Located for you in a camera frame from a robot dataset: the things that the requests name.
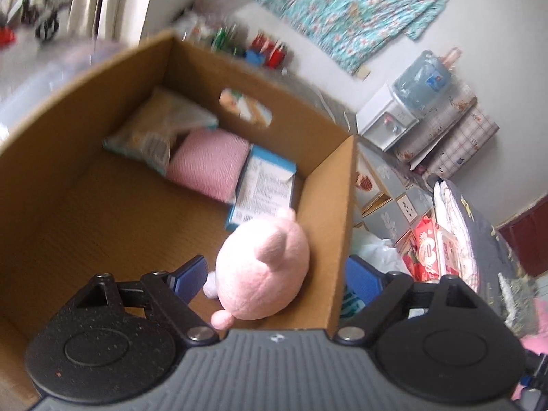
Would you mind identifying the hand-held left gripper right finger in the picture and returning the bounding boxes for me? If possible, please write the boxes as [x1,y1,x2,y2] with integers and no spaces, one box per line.
[334,254,477,346]

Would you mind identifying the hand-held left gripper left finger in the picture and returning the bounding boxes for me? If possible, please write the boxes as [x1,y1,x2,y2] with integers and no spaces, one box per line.
[75,254,219,346]

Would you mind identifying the pink plush toy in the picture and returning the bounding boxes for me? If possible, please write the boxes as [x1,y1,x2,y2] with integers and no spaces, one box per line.
[203,208,311,330]

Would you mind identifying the blue white paper box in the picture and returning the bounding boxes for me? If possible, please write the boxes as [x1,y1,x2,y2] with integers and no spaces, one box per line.
[225,143,297,232]

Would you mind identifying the cardboard box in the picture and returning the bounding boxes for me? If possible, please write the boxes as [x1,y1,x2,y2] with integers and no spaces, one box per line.
[0,30,358,411]

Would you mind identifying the beige snack packet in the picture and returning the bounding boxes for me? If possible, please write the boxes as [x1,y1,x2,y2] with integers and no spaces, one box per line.
[103,86,219,176]

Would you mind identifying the white plastic bag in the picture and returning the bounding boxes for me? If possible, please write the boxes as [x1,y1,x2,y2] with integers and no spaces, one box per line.
[351,226,412,275]

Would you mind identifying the red tissue pack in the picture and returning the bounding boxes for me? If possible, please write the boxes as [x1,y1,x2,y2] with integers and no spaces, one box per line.
[402,216,479,286]

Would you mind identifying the grey printed mat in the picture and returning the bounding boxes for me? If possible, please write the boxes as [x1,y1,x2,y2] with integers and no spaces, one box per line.
[354,146,436,246]

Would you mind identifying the grey quilt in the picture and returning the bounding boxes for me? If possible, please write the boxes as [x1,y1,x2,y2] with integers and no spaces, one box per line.
[432,177,541,340]

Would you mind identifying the white water dispenser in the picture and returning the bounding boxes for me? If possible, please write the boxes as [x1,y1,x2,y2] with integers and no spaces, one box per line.
[355,83,421,153]

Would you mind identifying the dark patterned pillow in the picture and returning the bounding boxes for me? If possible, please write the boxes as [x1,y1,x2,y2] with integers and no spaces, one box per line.
[497,274,541,340]

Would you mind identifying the floral patterned rolled mat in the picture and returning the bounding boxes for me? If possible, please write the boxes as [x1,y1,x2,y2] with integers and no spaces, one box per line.
[394,86,479,164]

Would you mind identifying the brown wooden door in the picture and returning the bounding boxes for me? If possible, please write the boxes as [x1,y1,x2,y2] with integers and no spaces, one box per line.
[498,197,548,277]

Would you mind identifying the pink pillow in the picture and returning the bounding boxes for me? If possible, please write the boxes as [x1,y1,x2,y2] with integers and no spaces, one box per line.
[517,333,548,362]

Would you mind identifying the green bottles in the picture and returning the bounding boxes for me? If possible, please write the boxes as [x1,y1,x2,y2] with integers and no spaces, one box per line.
[212,23,241,55]

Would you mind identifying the red bottles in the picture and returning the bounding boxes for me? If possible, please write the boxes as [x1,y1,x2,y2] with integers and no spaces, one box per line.
[250,30,288,68]

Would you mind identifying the teal floral cloth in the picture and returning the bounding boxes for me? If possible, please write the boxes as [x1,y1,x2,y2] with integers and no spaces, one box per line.
[213,0,470,74]

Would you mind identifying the beige curtain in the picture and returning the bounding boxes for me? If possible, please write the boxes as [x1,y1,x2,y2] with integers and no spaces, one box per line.
[68,0,165,46]

